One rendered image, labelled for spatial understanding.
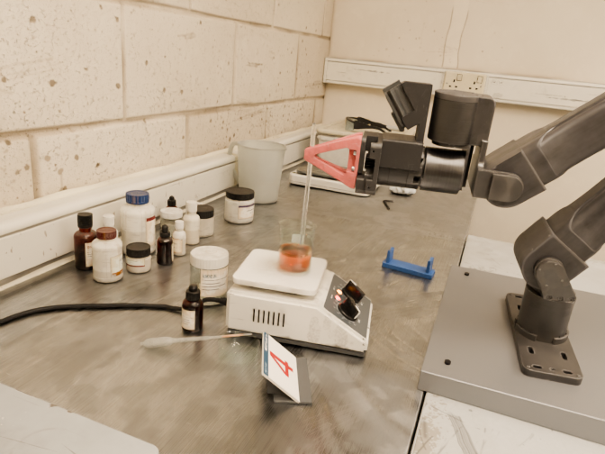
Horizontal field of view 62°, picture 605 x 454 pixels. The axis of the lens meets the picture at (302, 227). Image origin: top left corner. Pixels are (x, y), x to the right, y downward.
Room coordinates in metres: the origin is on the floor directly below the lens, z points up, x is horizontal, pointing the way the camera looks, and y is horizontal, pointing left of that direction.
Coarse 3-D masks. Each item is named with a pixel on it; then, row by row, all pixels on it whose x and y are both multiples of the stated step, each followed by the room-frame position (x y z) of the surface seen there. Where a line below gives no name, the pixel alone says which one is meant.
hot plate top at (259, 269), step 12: (252, 252) 0.73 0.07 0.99; (264, 252) 0.73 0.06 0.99; (276, 252) 0.74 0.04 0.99; (252, 264) 0.68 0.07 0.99; (264, 264) 0.68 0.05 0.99; (276, 264) 0.69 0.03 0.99; (312, 264) 0.70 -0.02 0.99; (324, 264) 0.71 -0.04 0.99; (240, 276) 0.64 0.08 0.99; (252, 276) 0.64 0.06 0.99; (264, 276) 0.64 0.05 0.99; (276, 276) 0.65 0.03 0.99; (288, 276) 0.65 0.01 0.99; (300, 276) 0.66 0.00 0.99; (312, 276) 0.66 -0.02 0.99; (276, 288) 0.62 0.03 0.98; (288, 288) 0.62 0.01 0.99; (300, 288) 0.62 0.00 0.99; (312, 288) 0.62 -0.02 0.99
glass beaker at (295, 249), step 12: (300, 216) 0.70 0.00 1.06; (288, 228) 0.70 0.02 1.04; (300, 228) 0.70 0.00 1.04; (312, 228) 0.68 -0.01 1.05; (288, 240) 0.65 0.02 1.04; (300, 240) 0.65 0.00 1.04; (312, 240) 0.67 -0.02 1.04; (288, 252) 0.65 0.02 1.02; (300, 252) 0.65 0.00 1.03; (312, 252) 0.67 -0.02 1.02; (288, 264) 0.65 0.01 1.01; (300, 264) 0.65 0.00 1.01
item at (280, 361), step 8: (272, 344) 0.56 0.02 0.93; (272, 352) 0.54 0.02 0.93; (280, 352) 0.56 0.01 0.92; (288, 352) 0.58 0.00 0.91; (272, 360) 0.53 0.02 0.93; (280, 360) 0.54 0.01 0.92; (288, 360) 0.56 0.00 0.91; (272, 368) 0.51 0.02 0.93; (280, 368) 0.52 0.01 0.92; (288, 368) 0.54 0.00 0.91; (272, 376) 0.49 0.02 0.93; (280, 376) 0.51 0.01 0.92; (288, 376) 0.52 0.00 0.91; (280, 384) 0.49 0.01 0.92; (288, 384) 0.51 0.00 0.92
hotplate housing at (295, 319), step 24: (240, 288) 0.63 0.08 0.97; (264, 288) 0.64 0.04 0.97; (240, 312) 0.62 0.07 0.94; (264, 312) 0.62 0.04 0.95; (288, 312) 0.61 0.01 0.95; (312, 312) 0.61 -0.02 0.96; (288, 336) 0.61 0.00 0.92; (312, 336) 0.61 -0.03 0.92; (336, 336) 0.60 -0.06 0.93; (360, 336) 0.60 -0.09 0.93
